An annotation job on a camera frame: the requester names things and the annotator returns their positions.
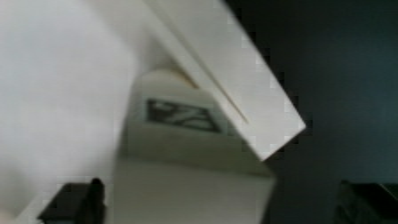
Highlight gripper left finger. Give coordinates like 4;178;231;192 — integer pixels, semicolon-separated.
38;178;107;224

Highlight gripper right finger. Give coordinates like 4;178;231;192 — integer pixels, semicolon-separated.
334;180;398;224

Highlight white square tabletop part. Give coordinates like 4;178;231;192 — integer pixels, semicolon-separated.
0;0;306;224

